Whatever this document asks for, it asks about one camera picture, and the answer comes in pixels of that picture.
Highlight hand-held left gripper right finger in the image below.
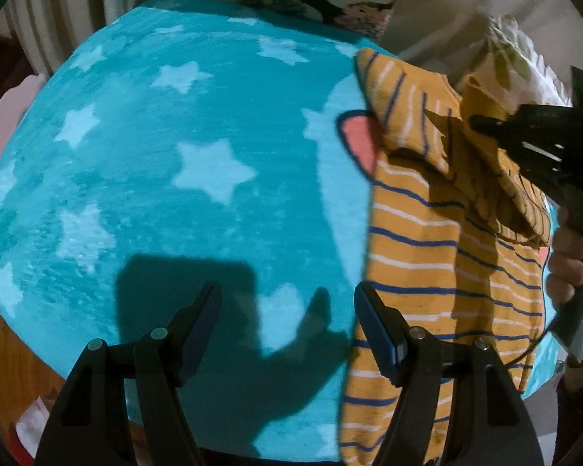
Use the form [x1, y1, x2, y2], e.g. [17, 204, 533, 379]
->
[354, 282, 545, 466]

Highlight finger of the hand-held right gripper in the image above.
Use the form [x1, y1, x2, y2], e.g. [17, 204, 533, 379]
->
[468, 114, 518, 145]

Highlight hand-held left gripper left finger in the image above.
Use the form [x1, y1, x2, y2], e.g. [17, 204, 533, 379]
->
[35, 280, 223, 466]

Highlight yellow striped small shirt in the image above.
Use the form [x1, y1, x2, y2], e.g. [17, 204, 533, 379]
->
[339, 47, 552, 466]

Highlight person's right hand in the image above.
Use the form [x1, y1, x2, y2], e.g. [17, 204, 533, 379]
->
[545, 223, 583, 306]

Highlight white pillow leaf print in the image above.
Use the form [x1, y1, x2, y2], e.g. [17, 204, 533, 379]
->
[486, 14, 580, 108]

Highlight teal star cartoon printed blanket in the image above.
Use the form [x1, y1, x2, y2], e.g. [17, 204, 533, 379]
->
[0, 0, 564, 462]

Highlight red white plastic bag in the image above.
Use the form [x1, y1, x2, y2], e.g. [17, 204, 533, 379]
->
[14, 392, 55, 463]

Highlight pink cloth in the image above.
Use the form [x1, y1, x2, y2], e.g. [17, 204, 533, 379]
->
[0, 73, 49, 195]

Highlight beige curtain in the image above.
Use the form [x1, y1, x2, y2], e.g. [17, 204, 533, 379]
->
[0, 0, 176, 78]

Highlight black cable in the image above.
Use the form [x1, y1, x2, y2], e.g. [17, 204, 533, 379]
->
[503, 318, 562, 367]

